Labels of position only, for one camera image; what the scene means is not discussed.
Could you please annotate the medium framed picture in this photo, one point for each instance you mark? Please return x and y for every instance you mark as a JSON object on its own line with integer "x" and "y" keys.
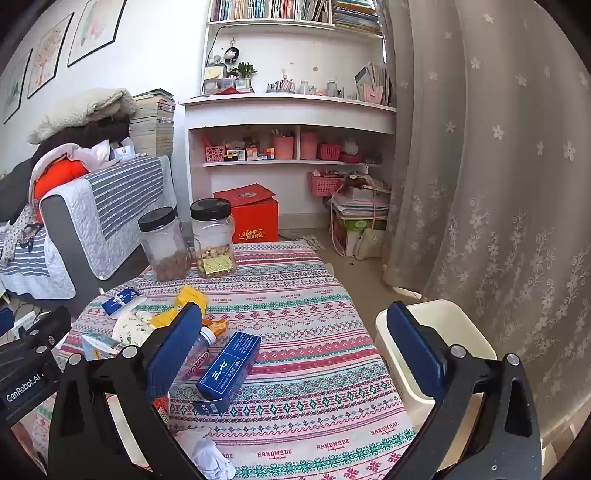
{"x": 48, "y": 55}

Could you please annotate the dark brown cloth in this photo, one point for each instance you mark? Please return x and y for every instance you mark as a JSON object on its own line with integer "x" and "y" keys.
{"x": 87, "y": 134}

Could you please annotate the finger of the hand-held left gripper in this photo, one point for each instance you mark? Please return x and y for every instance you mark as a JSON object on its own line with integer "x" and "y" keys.
{"x": 51, "y": 330}

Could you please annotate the small framed picture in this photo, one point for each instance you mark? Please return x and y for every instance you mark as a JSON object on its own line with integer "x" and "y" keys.
{"x": 16, "y": 87}

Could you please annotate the clear jar with brown snacks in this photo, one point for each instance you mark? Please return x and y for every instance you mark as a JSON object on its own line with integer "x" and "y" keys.
{"x": 164, "y": 249}

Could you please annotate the clear jar with yellow label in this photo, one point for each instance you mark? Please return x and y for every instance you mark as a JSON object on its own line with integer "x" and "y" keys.
{"x": 212, "y": 240}

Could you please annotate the white cloth bag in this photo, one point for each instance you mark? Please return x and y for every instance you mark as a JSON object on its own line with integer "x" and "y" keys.
{"x": 369, "y": 244}

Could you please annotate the stack of papers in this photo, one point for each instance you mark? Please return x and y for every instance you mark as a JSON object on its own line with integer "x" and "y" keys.
{"x": 360, "y": 203}

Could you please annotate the dark-haired doll figurine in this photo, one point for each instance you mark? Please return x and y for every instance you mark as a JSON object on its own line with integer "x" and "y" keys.
{"x": 231, "y": 55}

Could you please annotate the red cardboard box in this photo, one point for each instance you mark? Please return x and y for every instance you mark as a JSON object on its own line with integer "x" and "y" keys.
{"x": 254, "y": 221}

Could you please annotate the pink lattice box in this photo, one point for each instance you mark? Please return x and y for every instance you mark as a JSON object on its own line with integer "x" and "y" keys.
{"x": 214, "y": 153}

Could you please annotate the green and white cardboard box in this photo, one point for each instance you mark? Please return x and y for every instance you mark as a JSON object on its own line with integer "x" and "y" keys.
{"x": 360, "y": 226}

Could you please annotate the pink mesh basket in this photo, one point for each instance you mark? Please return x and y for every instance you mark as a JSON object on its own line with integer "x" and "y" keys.
{"x": 329, "y": 151}

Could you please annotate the white plastic bin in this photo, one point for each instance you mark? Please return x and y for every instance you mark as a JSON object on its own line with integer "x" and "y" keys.
{"x": 443, "y": 318}

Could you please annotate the small potted plant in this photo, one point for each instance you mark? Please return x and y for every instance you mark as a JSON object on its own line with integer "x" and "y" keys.
{"x": 244, "y": 74}

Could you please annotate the patterned striped tablecloth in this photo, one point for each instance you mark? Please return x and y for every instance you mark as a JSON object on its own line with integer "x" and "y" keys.
{"x": 300, "y": 323}

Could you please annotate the white tissue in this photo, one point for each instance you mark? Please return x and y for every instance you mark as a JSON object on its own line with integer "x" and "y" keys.
{"x": 207, "y": 454}

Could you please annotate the orange wrapper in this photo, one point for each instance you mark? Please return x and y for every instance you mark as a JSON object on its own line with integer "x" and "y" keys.
{"x": 219, "y": 327}

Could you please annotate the clear plastic bottle white cap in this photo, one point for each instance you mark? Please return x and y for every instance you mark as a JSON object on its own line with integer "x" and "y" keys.
{"x": 201, "y": 346}

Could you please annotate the white bookshelf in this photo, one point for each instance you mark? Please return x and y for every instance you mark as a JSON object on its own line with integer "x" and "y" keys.
{"x": 286, "y": 110}

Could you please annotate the pink hanging basket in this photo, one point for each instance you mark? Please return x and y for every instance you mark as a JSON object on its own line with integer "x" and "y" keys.
{"x": 325, "y": 187}

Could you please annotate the floral lace curtain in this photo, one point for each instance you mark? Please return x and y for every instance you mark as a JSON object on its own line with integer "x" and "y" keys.
{"x": 485, "y": 161}

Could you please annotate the blue and white packet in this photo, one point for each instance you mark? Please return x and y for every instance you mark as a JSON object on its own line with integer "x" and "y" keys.
{"x": 117, "y": 300}

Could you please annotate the large framed picture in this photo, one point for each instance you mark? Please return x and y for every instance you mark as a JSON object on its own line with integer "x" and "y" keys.
{"x": 97, "y": 27}

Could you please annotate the grey sofa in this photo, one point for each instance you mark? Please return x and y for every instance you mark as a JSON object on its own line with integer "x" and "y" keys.
{"x": 60, "y": 240}

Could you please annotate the tall stack of books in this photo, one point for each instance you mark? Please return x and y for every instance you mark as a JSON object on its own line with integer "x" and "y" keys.
{"x": 154, "y": 124}

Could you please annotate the orange cloth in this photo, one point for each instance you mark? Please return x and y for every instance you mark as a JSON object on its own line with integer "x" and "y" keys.
{"x": 60, "y": 173}

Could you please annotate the red snack packet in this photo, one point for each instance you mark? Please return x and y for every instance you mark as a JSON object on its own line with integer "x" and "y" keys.
{"x": 162, "y": 408}

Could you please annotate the floral paper cup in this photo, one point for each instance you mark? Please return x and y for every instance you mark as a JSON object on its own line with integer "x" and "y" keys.
{"x": 129, "y": 330}

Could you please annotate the yellow snack packet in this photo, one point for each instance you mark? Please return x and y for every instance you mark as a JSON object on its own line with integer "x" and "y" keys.
{"x": 189, "y": 297}

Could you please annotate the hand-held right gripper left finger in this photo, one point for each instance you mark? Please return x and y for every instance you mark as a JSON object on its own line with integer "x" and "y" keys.
{"x": 175, "y": 350}

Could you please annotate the row of upright books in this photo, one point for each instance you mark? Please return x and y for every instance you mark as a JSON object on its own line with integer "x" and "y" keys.
{"x": 268, "y": 9}

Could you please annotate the striped quilted sofa cover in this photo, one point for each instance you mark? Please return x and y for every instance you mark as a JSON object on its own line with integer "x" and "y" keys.
{"x": 124, "y": 198}

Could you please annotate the blue cardboard box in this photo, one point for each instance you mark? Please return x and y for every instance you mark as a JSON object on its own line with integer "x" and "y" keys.
{"x": 228, "y": 369}

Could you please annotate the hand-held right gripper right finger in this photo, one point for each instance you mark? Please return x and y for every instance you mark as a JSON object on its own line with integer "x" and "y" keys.
{"x": 415, "y": 350}

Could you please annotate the beige fluffy blanket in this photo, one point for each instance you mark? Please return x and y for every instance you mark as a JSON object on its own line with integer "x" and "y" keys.
{"x": 83, "y": 108}

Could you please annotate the stack of magazines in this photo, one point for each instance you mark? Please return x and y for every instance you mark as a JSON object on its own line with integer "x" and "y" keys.
{"x": 355, "y": 18}

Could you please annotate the pink file holder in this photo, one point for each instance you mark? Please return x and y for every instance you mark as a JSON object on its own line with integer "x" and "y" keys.
{"x": 375, "y": 93}

